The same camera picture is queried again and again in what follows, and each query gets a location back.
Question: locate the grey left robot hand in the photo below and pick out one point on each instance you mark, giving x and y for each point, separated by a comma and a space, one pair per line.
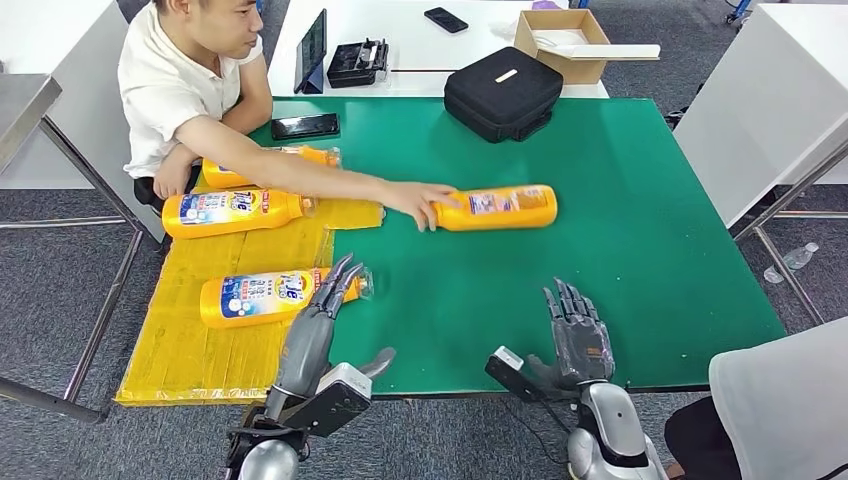
305, 351

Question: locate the person's right hand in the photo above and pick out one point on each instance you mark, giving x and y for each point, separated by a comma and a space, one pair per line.
417, 199

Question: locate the person's left hand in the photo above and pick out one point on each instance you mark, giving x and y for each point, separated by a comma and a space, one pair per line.
173, 177

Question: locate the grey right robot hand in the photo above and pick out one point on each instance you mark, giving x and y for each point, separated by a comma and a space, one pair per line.
583, 344

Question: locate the orange detergent bottle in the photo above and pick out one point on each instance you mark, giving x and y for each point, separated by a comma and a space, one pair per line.
232, 224
252, 311
497, 218
218, 179

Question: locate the person's left forearm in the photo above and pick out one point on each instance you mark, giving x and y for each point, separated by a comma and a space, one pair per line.
255, 116

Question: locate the clear plastic water bottle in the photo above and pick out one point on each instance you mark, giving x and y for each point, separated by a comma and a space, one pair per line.
798, 257

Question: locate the person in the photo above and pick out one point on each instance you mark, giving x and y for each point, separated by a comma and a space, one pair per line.
172, 86
782, 397

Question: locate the green table mat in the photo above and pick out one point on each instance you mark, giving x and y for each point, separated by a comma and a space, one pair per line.
629, 265

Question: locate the yellow taped cardboard sheet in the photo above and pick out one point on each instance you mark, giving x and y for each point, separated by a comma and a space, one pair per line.
199, 358

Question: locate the black zip carry case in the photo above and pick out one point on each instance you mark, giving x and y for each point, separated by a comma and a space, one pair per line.
501, 99

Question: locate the black smartphone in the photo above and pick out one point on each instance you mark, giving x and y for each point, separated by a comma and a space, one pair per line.
446, 20
305, 127

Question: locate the black plastic tray device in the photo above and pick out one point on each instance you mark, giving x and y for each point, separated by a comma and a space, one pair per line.
353, 69

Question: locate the white table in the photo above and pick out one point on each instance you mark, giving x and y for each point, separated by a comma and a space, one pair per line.
762, 99
411, 46
66, 40

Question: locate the steel table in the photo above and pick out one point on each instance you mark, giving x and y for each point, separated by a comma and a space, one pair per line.
20, 109

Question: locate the dark tablet with stand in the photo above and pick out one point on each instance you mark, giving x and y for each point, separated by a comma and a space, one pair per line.
310, 53

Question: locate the clear plastic wrap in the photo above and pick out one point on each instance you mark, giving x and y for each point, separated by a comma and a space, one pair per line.
508, 30

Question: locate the brown cardboard box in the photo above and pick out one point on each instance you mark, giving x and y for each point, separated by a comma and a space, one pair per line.
572, 71

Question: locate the white plastic bag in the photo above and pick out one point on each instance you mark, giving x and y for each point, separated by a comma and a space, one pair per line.
561, 39

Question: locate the purple object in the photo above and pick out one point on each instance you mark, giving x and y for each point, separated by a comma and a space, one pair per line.
546, 4

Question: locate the black chair base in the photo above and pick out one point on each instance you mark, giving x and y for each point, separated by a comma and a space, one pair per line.
677, 118

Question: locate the white foam board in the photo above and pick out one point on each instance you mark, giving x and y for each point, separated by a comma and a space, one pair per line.
618, 52

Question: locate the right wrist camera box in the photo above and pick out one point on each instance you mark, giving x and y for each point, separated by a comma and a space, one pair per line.
513, 378

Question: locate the steel table leg frame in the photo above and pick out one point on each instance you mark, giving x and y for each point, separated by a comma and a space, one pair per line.
788, 194

